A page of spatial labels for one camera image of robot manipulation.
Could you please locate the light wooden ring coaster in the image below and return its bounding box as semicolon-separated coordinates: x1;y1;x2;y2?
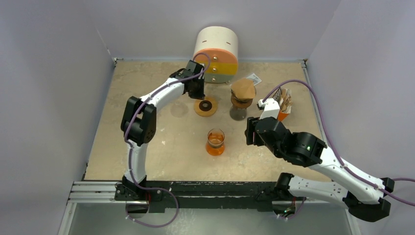
193;96;218;117

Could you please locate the white printed packet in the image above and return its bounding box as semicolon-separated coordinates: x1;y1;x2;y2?
246;73;262;86

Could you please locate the brown paper coffee filter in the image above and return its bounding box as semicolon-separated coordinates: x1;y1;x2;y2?
231;78;256;100

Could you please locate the clear glass dripper cone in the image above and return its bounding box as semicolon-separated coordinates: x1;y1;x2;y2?
231;84;256;104

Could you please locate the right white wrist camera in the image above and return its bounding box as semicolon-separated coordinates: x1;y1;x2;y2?
257;98;280;119

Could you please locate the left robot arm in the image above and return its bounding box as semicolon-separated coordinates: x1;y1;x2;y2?
120;60;207;200

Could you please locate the round three-drawer storage box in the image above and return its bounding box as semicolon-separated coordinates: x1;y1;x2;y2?
193;26;238;83

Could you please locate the glass carafe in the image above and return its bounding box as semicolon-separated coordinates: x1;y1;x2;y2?
229;105;247;121

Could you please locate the orange coffee filter box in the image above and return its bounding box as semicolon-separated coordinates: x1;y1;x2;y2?
273;88;292;121

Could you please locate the base right purple cable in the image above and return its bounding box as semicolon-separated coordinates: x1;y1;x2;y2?
276;197;309;221

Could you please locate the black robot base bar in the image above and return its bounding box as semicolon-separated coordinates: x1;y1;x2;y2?
114;179;304;213

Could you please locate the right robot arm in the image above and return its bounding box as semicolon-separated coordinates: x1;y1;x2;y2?
245;117;394;222

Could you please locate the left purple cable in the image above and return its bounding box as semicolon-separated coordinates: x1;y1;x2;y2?
123;52;211;228

